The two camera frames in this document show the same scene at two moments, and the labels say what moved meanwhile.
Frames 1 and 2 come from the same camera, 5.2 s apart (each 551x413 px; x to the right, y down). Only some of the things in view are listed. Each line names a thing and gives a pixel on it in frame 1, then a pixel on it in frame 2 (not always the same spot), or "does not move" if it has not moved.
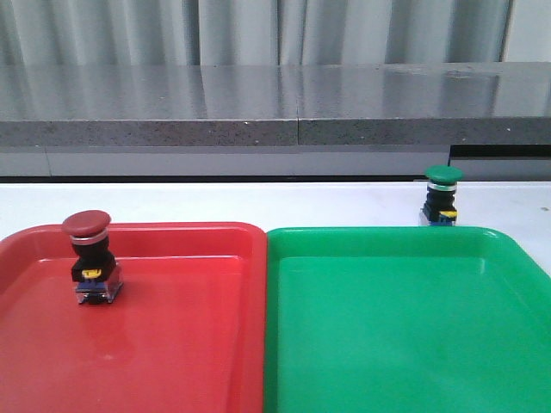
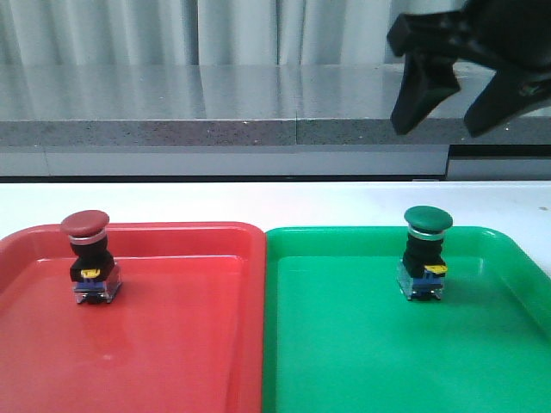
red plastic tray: (186, 332) does not move
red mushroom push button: (96, 274) does not move
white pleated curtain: (48, 33) does not move
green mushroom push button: (439, 208) -> (423, 267)
